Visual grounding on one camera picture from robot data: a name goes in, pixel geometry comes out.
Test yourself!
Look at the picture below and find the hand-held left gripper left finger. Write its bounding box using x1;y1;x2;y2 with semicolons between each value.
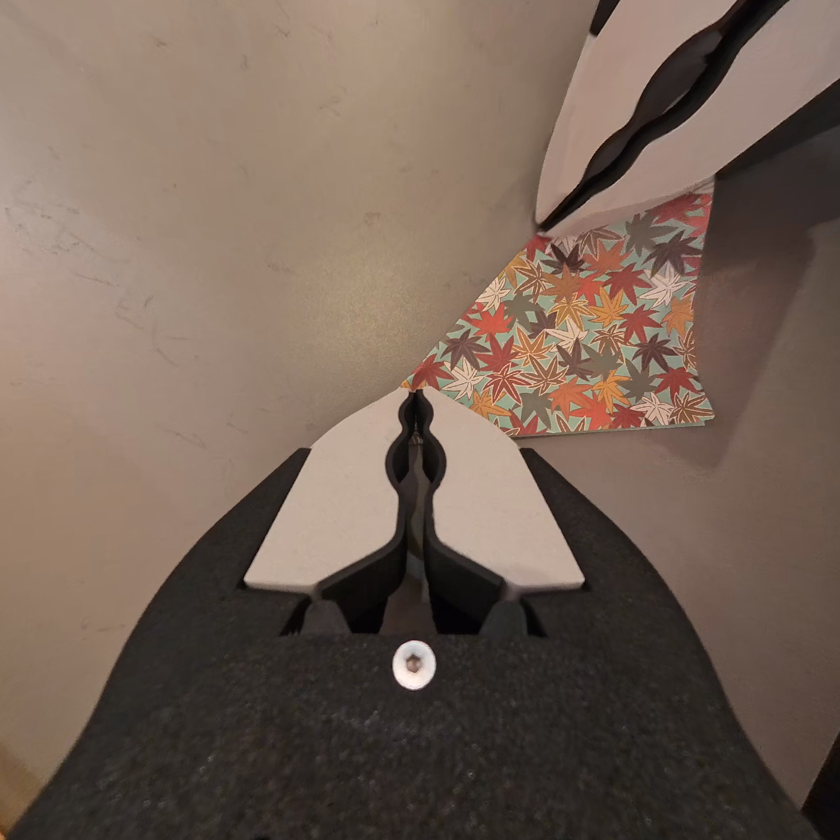
243;388;420;634

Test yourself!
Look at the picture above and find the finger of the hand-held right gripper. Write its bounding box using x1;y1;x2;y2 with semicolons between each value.
554;0;840;236
534;0;728;228

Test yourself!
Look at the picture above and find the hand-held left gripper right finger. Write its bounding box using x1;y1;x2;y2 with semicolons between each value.
419;388;585;634

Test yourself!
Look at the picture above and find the leaf-patterned origami paper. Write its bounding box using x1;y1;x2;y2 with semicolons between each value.
402;190;716;438

